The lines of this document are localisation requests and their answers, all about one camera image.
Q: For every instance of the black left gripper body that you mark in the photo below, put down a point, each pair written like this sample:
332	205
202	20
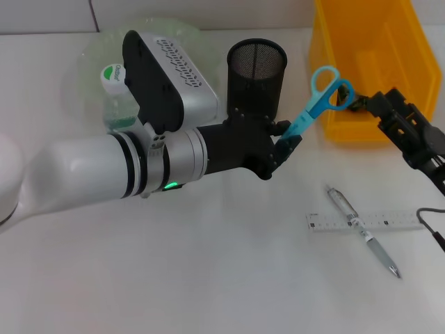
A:
240	146

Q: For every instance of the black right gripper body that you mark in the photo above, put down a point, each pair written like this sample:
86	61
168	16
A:
427	146

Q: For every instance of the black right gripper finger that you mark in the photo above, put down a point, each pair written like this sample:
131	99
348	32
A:
382	108
406	104

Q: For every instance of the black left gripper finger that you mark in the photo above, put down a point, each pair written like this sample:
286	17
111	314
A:
280	127
283	151

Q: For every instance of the green plastic wrapper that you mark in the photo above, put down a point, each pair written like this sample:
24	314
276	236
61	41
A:
358	103

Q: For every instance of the blue safety scissors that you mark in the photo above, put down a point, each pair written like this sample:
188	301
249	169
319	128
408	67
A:
313	108

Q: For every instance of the clear green-label water bottle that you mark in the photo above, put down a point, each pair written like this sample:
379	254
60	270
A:
114	101

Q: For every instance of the black mesh pen holder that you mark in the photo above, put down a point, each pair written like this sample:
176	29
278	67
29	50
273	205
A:
255	80

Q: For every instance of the clear plastic ruler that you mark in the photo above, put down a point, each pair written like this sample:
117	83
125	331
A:
327	221

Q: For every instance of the silver ballpoint pen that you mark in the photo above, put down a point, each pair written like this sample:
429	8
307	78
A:
379	250

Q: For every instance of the pale green ruffled fruit bowl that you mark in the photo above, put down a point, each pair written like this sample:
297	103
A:
104	38

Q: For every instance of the yellow plastic bin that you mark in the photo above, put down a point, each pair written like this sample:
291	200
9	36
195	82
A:
382	41

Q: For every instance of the black silver wrist camera box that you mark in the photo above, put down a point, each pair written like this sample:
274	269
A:
163	83

